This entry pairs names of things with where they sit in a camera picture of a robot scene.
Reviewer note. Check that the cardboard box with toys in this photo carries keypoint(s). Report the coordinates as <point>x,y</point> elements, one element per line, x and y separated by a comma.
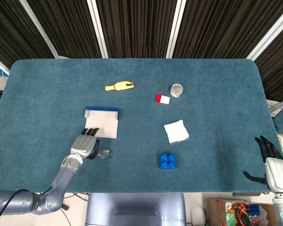
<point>214,212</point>

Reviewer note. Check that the dark pleated curtain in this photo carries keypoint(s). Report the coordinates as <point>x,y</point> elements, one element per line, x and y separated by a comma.
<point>136,28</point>

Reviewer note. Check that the red and white small box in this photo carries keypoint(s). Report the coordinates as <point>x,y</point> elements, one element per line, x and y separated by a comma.
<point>165,100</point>

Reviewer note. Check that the eyeglasses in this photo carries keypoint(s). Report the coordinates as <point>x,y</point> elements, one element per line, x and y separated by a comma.
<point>105,153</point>

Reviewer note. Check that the small black power plug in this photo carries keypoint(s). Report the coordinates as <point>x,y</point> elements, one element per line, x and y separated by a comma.
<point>65,207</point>

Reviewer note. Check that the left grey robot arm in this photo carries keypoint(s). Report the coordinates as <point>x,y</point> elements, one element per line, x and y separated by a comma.
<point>63,179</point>

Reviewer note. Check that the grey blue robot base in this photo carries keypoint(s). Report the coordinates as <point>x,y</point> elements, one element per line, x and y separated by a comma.
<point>134,209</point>

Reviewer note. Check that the yellow rubber chicken toy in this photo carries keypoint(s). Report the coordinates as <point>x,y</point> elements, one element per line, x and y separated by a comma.
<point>120,86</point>

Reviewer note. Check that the white frame post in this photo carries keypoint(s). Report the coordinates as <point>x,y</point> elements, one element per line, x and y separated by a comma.
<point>268,35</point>
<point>175,30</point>
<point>37,28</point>
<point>0,64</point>
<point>97,30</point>

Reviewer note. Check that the blue four stud building block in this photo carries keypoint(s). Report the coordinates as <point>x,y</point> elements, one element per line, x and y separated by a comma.
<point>167,161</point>

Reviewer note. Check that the clear round plastic jar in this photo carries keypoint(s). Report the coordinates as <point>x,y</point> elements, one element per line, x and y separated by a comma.
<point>177,90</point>

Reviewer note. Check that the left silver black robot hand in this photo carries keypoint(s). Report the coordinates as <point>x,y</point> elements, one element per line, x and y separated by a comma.
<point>83,144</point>

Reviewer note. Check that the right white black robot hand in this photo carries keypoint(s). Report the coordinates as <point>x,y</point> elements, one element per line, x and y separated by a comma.
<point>278,174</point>

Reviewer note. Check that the teal blue table cloth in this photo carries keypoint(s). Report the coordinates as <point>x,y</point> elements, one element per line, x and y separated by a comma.
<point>202,141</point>

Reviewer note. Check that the blue cardboard glasses box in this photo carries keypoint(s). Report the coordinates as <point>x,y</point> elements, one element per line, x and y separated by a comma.
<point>106,124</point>

